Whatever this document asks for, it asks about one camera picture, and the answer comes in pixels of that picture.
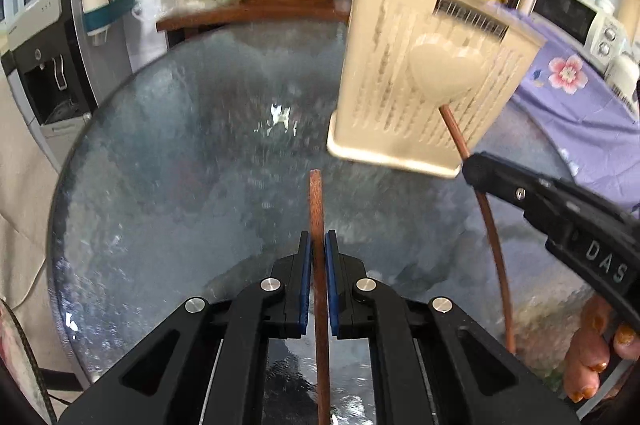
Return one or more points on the person's right hand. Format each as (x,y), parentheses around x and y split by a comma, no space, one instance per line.
(590,355)

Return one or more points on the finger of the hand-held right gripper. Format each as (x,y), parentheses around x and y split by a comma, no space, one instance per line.
(510,190)

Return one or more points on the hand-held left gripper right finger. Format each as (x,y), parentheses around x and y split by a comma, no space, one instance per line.
(331,287)

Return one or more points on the cream plastic utensil holder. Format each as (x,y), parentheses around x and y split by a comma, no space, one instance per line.
(400,70)

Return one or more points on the wooden counter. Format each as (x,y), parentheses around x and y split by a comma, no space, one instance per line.
(250,12)

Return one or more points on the white microwave oven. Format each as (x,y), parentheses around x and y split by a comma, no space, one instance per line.
(575,12)

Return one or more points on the water dispenser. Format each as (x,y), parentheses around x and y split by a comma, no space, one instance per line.
(45,55)

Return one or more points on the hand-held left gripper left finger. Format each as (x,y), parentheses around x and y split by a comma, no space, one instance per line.
(305,287)

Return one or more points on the purple floral cloth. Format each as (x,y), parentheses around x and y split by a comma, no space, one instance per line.
(575,115)

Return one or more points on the brown wooden chopstick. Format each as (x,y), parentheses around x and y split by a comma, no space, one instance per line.
(497,255)
(316,205)

